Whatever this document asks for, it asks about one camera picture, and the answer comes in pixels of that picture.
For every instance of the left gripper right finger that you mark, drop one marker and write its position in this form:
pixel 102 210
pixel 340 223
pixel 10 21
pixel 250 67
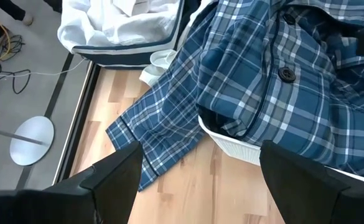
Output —
pixel 296 186

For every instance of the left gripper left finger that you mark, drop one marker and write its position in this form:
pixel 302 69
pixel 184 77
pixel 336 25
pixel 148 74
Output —
pixel 119 180

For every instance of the white plastic mesh laundry basket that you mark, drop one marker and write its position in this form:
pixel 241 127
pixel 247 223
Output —
pixel 231 146

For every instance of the blue plaid shirt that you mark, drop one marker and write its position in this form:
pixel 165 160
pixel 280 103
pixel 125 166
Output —
pixel 262 93

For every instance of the white garment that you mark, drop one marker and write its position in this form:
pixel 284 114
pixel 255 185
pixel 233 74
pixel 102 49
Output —
pixel 158 67
pixel 113 25

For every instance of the silver floor lamp stand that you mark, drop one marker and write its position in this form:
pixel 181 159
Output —
pixel 32 143

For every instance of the black metal table frame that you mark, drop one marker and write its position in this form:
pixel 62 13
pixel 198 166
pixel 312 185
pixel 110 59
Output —
pixel 76 130

